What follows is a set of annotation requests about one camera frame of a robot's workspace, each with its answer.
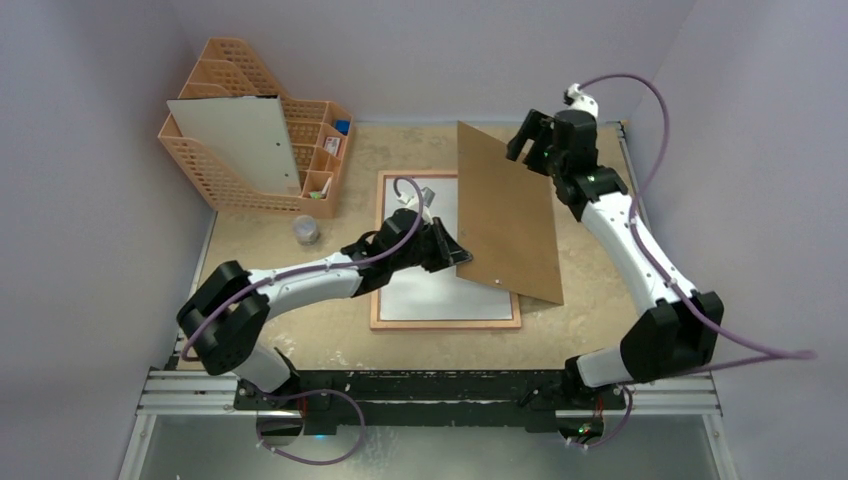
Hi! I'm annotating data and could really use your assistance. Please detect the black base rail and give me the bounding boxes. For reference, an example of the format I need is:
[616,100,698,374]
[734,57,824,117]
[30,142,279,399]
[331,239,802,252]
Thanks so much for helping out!
[234,369,626,435]

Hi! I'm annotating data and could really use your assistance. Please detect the grey board in organizer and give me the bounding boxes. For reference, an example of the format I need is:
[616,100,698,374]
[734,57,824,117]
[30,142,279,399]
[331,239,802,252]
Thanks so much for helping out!
[167,95,301,196]

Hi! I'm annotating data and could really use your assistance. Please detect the blue mountain photo print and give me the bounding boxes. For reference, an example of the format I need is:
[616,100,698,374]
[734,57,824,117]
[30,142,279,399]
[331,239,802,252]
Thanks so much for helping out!
[378,175,513,323]

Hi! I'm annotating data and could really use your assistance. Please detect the brown cardboard backing board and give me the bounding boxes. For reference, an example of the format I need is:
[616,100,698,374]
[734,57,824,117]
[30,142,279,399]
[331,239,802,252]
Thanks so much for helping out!
[457,122,564,305]

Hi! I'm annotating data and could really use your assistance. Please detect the small clear round jar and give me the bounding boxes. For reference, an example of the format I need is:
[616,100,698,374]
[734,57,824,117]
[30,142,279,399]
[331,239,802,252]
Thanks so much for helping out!
[292,215,320,246]

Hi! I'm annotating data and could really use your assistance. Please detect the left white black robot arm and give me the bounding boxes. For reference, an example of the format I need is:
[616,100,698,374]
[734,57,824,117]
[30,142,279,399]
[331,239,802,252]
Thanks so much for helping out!
[176,208,473,409]

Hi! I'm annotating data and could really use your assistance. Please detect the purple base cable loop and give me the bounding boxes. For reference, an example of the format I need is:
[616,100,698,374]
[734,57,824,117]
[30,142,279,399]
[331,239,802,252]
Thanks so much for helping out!
[255,386,370,465]

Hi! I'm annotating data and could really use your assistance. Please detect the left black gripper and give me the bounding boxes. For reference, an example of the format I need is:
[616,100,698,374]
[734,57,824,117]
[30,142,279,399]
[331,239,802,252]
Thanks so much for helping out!
[391,216,471,273]

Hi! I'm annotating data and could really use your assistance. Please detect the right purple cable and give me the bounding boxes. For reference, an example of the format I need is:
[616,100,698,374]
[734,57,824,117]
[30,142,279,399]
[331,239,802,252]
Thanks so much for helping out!
[579,72,817,379]

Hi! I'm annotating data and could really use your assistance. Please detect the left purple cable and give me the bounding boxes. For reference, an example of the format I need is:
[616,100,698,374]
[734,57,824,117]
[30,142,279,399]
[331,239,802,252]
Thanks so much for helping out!
[180,176,425,363]

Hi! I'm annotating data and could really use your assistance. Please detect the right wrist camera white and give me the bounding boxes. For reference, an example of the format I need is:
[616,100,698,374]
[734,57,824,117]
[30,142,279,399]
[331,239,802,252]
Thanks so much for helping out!
[563,83,599,119]

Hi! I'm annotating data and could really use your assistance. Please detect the pink wooden photo frame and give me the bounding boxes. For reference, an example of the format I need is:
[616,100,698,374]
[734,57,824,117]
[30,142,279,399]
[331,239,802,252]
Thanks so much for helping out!
[369,170,522,331]

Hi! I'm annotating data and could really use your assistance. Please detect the red white small box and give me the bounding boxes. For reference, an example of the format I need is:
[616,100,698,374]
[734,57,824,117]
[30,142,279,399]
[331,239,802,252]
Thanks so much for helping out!
[323,136,343,158]

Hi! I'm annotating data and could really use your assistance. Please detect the green white small items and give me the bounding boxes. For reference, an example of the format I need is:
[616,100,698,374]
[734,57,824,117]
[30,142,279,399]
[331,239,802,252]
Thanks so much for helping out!
[310,176,333,200]

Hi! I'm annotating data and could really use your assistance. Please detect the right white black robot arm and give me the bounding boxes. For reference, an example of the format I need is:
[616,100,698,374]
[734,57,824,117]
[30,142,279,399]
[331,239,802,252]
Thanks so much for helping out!
[506,110,724,407]

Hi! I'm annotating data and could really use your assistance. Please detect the blue item in organizer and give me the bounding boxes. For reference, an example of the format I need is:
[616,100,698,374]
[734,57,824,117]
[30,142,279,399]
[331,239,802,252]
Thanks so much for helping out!
[334,119,351,136]

